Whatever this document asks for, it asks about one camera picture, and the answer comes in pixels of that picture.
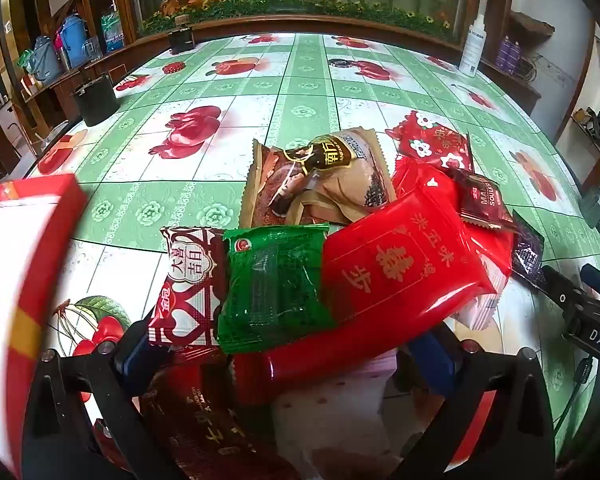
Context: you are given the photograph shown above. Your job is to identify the red white heart packet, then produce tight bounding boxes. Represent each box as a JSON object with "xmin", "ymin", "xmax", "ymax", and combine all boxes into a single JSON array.
[{"xmin": 147, "ymin": 226, "xmax": 231, "ymax": 348}]

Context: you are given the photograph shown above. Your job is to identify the red cardboard box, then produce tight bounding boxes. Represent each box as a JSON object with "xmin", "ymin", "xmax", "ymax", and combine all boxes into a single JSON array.
[{"xmin": 0, "ymin": 174, "xmax": 88, "ymax": 478}]

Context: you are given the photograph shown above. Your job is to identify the dark red gold-print packet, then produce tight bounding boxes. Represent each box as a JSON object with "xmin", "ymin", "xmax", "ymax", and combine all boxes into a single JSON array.
[{"xmin": 140, "ymin": 347, "xmax": 301, "ymax": 480}]

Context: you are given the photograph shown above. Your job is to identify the black tangled straps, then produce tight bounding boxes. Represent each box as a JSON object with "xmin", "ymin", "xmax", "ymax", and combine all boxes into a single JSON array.
[{"xmin": 572, "ymin": 107, "xmax": 600, "ymax": 147}]

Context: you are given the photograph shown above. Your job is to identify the black round container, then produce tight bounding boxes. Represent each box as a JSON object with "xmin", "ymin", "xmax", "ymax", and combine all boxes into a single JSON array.
[{"xmin": 70, "ymin": 74, "xmax": 121, "ymax": 127}]

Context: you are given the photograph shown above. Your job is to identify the white spray bottle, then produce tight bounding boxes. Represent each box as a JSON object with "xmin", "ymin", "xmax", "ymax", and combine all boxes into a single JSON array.
[{"xmin": 458, "ymin": 15, "xmax": 487, "ymax": 78}]

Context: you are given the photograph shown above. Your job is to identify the large red gold-lettered packet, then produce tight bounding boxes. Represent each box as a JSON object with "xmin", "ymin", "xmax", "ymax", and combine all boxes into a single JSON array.
[{"xmin": 232, "ymin": 165, "xmax": 498, "ymax": 406}]

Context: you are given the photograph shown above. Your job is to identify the brown snack packet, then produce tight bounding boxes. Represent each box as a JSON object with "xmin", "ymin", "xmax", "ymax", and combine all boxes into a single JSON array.
[{"xmin": 240, "ymin": 127, "xmax": 398, "ymax": 228}]

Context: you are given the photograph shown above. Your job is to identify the small black box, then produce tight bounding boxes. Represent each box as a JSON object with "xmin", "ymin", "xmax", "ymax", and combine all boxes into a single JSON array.
[{"xmin": 169, "ymin": 25, "xmax": 196, "ymax": 55}]

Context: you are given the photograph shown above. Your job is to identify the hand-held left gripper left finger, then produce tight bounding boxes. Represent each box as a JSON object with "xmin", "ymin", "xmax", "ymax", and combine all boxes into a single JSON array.
[{"xmin": 22, "ymin": 317, "xmax": 193, "ymax": 480}]

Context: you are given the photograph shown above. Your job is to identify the wooden cabinet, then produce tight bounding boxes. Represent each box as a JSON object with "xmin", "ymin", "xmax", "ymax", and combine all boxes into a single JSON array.
[{"xmin": 480, "ymin": 55, "xmax": 542, "ymax": 116}]

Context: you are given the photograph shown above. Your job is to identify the grey blue bag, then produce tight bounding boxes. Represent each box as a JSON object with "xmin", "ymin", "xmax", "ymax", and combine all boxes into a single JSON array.
[{"xmin": 31, "ymin": 35, "xmax": 62, "ymax": 83}]

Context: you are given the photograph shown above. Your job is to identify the dark brown chocolate packet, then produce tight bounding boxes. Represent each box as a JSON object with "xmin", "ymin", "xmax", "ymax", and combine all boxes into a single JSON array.
[{"xmin": 452, "ymin": 169, "xmax": 516, "ymax": 233}]

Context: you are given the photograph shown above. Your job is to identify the dark purple snack packet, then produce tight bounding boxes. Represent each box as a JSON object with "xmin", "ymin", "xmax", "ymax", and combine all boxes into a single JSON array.
[{"xmin": 511, "ymin": 210, "xmax": 546, "ymax": 286}]

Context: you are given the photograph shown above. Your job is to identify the green packaged bundle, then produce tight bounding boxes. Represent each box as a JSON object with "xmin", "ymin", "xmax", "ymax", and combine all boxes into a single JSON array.
[{"xmin": 101, "ymin": 7, "xmax": 125, "ymax": 53}]

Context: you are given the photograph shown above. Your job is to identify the plain red snack packet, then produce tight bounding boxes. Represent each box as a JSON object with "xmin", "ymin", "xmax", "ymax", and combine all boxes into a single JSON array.
[{"xmin": 460, "ymin": 220, "xmax": 517, "ymax": 331}]

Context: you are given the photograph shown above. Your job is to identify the blue thermos jug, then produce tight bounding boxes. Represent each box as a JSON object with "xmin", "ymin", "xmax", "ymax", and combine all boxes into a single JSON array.
[{"xmin": 60, "ymin": 14, "xmax": 88, "ymax": 68}]

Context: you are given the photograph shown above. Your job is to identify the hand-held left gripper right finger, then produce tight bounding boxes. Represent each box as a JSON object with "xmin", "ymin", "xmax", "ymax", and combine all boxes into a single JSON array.
[{"xmin": 394, "ymin": 326, "xmax": 556, "ymax": 480}]

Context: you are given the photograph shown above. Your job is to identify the red flower print packet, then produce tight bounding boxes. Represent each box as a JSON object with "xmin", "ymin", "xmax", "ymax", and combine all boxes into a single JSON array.
[{"xmin": 386, "ymin": 110, "xmax": 476, "ymax": 173}]

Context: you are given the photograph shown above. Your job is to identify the green snack packet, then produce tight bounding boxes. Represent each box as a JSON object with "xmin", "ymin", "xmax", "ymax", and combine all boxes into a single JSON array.
[{"xmin": 216, "ymin": 224, "xmax": 338, "ymax": 356}]

